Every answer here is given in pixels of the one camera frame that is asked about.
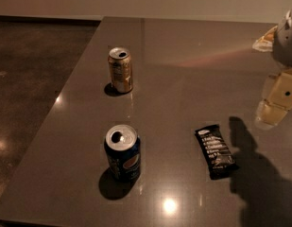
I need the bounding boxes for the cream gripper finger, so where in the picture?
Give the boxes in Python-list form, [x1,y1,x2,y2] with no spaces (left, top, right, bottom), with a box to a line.
[252,26,278,52]
[255,68,292,130]

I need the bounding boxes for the orange soda can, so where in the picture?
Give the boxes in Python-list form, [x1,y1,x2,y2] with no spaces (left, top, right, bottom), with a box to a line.
[108,47,133,94]

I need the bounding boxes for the blue pepsi can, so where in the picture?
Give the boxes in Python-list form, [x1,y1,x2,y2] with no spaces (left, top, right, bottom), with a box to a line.
[104,124,141,182]

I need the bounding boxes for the black snack bar wrapper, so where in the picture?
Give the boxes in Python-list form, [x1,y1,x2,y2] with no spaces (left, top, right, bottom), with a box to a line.
[195,125,238,180]

